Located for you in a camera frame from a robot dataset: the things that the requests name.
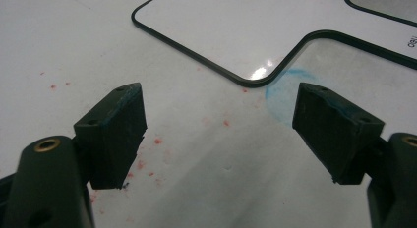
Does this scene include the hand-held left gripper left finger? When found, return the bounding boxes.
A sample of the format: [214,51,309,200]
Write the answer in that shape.
[0,82,149,228]

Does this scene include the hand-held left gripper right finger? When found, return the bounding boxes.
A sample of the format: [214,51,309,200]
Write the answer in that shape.
[291,82,417,228]

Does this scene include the small whiteboard with handle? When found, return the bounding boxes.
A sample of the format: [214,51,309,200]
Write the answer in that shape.
[131,0,417,89]

